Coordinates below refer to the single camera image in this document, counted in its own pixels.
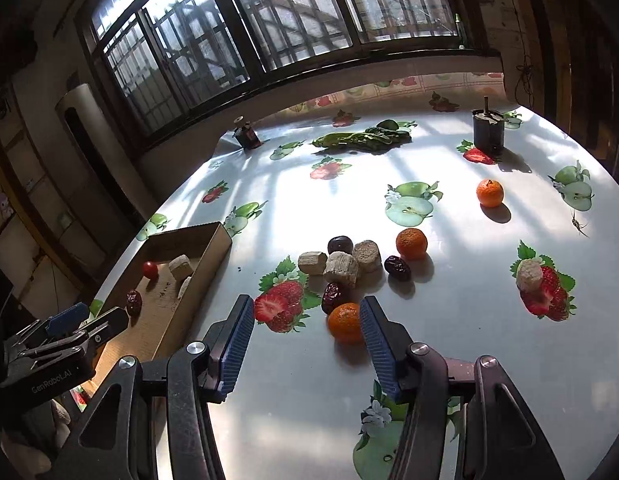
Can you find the wooden cabinet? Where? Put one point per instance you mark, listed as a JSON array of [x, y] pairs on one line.
[[34, 195]]

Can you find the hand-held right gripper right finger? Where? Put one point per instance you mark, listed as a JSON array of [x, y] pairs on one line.
[[377, 345]]

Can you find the dark purple plum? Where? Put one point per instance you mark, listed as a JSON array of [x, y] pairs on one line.
[[340, 244]]

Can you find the orange tangerine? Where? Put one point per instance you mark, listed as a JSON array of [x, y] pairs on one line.
[[490, 192], [411, 243], [344, 322]]

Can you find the dark red jujube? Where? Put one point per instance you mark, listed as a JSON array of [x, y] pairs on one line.
[[333, 296], [397, 266], [133, 302]]

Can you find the barred window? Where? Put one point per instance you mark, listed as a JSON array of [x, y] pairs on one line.
[[214, 35]]

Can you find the fruit-print tablecloth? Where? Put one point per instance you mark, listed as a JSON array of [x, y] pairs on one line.
[[339, 200]]

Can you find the red cherry tomato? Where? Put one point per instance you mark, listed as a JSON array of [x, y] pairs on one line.
[[150, 269]]

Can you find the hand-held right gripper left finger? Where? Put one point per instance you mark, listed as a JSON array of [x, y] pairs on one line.
[[237, 345]]

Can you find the large black cylindrical motor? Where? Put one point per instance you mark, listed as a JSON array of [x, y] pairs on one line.
[[488, 132]]

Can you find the wooden door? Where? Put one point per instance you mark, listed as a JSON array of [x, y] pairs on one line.
[[589, 60]]

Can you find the green leafy vegetable bunch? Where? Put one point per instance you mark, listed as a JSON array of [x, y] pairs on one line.
[[362, 139]]

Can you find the small black motor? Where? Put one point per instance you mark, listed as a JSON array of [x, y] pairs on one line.
[[247, 136]]

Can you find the brown cardboard box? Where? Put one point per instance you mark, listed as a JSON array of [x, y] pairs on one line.
[[157, 312]]

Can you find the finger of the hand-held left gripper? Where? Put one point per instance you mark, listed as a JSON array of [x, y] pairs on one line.
[[106, 325], [66, 316]]

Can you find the white standing air conditioner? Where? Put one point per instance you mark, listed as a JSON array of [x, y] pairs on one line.
[[84, 135]]

